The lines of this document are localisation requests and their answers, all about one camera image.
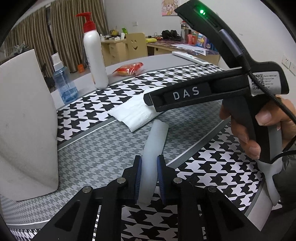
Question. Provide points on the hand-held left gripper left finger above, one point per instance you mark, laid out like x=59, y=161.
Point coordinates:
x=138, y=176

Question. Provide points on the wooden desk with patterned cover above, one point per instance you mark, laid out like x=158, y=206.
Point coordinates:
x=159, y=49

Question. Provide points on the white remote control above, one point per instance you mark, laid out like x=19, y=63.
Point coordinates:
x=192, y=58

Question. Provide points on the yellow cloth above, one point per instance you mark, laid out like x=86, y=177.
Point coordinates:
x=151, y=40

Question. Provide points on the black headphones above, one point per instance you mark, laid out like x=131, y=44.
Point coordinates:
x=170, y=34

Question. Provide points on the blue spray bottle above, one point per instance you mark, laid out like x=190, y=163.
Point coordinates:
x=66, y=85

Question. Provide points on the orange bag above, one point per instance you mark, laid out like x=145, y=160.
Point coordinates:
x=81, y=68

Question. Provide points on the translucent white tube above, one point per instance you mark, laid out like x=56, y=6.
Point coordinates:
x=151, y=157

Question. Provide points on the blue printed box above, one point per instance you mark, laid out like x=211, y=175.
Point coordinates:
x=207, y=42

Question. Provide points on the wooden desk with drawers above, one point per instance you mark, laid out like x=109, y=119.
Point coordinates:
x=113, y=49

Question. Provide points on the red snack packet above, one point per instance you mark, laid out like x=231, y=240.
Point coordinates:
x=128, y=69

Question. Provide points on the paper sheets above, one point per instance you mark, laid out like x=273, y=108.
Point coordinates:
x=189, y=49

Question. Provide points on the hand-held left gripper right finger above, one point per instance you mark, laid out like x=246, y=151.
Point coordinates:
x=160, y=176

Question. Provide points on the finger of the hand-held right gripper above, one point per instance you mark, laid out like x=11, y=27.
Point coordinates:
x=153, y=100

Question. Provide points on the brown curtain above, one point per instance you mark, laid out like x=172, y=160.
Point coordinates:
x=69, y=34
x=27, y=30

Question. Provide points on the pink cartoon wall poster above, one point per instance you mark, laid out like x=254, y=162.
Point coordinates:
x=170, y=7

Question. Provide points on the white foam box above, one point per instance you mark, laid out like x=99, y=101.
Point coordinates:
x=25, y=127

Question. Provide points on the wooden chair with smiley cutout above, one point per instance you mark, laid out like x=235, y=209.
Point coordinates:
x=135, y=46

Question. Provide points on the red container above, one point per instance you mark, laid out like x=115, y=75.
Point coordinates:
x=192, y=39

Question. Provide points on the houndstooth table mat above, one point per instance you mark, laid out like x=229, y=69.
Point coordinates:
x=92, y=148

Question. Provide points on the patterned desk cover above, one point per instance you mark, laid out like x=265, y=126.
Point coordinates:
x=166, y=42

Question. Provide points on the white padded cloth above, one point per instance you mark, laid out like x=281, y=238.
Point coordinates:
x=134, y=115

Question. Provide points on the person's right hand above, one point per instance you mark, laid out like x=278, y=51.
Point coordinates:
x=277, y=111

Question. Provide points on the dark water bottle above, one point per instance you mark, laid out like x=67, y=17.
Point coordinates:
x=185, y=31

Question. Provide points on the white pump bottle red cap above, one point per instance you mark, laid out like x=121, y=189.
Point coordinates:
x=94, y=58

